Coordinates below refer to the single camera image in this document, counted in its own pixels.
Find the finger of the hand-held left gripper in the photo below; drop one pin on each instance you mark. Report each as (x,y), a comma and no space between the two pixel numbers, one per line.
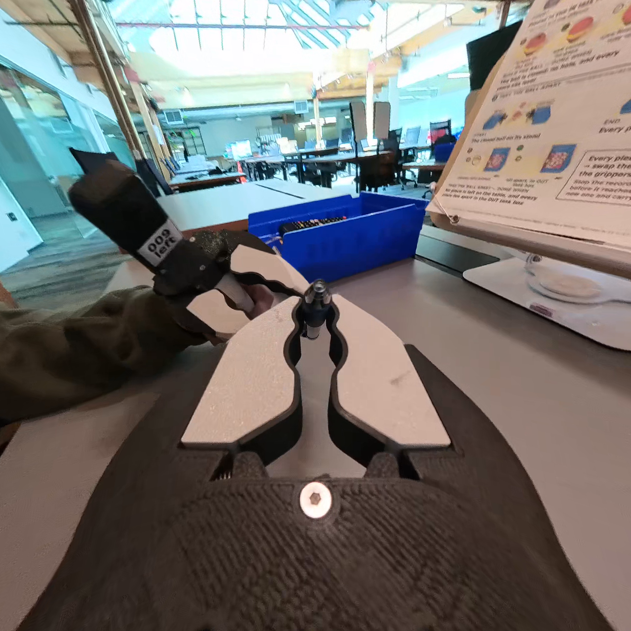
(219,315)
(266,268)

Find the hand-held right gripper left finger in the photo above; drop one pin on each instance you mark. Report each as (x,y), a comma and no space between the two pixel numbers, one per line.
(246,389)

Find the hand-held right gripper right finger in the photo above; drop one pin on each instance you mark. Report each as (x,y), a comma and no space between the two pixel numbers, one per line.
(389,389)

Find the blue ballpoint pen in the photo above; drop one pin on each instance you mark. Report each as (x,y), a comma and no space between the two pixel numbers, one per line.
(315,300)

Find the blue plastic bin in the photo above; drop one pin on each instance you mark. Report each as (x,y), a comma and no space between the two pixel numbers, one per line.
(355,246)

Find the person's left hand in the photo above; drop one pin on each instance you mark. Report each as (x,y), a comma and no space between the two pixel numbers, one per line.
(260,298)

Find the black office chair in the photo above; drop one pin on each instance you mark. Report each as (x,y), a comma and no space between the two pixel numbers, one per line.
(153,177)
(93,156)

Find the wood edged grey table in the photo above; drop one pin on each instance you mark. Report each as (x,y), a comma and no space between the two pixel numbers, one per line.
(236,202)

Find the row of office desks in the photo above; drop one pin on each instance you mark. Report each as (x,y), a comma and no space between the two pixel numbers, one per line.
(320,157)

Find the white document holder base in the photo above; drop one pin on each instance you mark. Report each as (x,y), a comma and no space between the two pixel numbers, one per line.
(498,281)

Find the instruction sheet on clipboard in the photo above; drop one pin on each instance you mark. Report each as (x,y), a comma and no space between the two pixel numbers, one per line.
(480,113)

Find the printed instruction sheet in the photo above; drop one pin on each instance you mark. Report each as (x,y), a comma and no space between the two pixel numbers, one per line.
(552,123)

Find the brown steel post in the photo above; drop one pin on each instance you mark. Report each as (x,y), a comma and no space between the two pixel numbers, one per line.
(106,74)

